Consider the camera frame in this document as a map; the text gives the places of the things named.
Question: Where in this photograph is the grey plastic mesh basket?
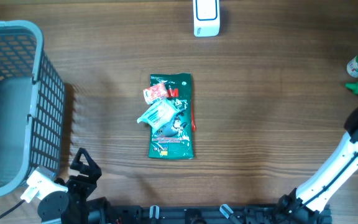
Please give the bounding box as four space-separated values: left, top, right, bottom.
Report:
0 20 66 197

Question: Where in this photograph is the white barcode scanner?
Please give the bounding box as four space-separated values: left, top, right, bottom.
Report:
193 0 221 37

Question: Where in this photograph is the light green tissue packet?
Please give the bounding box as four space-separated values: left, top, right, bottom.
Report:
137 99 180 132

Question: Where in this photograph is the black left camera cable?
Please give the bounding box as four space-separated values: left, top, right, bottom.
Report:
0 198 26 224

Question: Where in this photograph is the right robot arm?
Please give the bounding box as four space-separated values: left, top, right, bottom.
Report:
274 107 358 223

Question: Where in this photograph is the red stick sachet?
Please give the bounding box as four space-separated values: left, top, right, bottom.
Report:
191 94 196 132

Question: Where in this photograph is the red square snack packet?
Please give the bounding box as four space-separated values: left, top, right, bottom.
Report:
143 83 169 105

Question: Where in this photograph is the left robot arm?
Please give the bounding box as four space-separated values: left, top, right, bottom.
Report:
37 148 117 224

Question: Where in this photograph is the green 3M gloves package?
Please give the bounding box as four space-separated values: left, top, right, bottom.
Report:
149 73 194 160

